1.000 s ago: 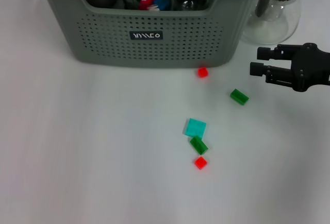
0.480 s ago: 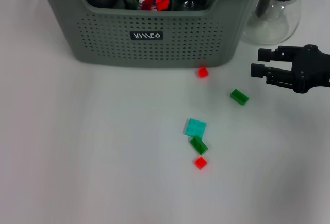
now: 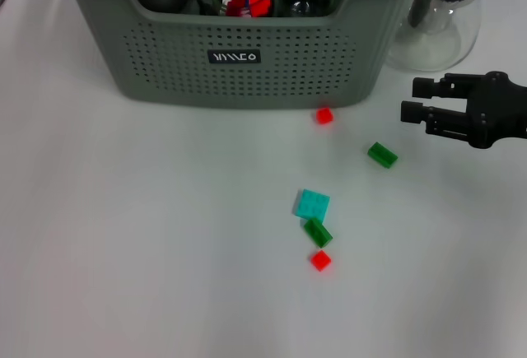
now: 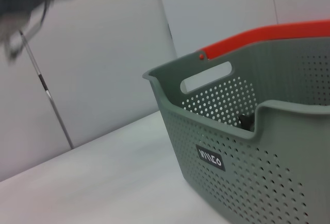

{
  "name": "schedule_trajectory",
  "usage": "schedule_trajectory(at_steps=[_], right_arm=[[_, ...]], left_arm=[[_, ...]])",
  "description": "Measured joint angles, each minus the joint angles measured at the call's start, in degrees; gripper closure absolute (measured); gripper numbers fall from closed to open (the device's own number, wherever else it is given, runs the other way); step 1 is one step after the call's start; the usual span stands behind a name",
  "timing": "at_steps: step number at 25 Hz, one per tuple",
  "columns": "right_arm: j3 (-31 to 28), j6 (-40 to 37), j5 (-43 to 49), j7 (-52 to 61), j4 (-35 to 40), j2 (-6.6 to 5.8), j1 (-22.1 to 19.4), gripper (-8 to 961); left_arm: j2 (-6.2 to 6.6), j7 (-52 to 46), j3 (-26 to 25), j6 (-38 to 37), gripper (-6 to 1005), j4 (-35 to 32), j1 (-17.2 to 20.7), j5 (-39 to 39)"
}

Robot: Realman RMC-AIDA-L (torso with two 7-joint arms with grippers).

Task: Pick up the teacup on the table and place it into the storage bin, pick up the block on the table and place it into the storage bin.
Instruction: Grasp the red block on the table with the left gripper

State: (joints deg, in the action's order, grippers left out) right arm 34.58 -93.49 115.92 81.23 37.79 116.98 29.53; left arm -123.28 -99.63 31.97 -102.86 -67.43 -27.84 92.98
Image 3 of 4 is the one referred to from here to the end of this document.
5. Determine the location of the red sloped brick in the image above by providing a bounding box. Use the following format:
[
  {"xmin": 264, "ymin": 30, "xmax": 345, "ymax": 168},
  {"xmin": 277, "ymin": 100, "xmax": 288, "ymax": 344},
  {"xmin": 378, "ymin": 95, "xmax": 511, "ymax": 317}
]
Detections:
[{"xmin": 249, "ymin": 0, "xmax": 273, "ymax": 18}]

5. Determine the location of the grey-green perforated storage bin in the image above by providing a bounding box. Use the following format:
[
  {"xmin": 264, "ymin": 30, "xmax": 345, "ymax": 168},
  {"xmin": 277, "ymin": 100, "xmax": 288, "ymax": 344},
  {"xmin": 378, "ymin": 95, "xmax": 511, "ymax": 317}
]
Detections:
[{"xmin": 53, "ymin": 0, "xmax": 431, "ymax": 110}]

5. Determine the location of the teal square plate brick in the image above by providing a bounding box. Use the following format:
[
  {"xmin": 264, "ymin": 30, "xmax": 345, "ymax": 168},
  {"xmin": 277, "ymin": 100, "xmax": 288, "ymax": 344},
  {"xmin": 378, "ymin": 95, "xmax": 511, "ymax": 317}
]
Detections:
[{"xmin": 292, "ymin": 188, "xmax": 331, "ymax": 221}]

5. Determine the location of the green brick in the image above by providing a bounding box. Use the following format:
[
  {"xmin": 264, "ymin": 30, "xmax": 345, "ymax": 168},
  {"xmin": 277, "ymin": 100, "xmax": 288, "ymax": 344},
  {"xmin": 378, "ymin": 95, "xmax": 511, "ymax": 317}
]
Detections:
[
  {"xmin": 367, "ymin": 141, "xmax": 399, "ymax": 169},
  {"xmin": 303, "ymin": 216, "xmax": 333, "ymax": 249}
]

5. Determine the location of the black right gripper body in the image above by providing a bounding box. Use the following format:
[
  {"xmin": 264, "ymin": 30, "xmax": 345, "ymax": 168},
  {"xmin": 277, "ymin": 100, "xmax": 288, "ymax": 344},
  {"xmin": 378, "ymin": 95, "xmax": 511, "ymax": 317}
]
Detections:
[{"xmin": 466, "ymin": 71, "xmax": 527, "ymax": 150}]

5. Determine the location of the glass carafe black lid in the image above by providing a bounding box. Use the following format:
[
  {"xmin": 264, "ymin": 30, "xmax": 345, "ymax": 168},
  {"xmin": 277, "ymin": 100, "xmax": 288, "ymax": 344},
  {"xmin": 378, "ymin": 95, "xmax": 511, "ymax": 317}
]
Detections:
[{"xmin": 385, "ymin": 0, "xmax": 489, "ymax": 73}]

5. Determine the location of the small red brick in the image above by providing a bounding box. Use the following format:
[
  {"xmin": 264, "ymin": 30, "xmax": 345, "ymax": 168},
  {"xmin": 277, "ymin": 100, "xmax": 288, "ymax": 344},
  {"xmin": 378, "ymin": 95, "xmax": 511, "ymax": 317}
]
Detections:
[
  {"xmin": 310, "ymin": 249, "xmax": 333, "ymax": 272},
  {"xmin": 315, "ymin": 106, "xmax": 334, "ymax": 126}
]

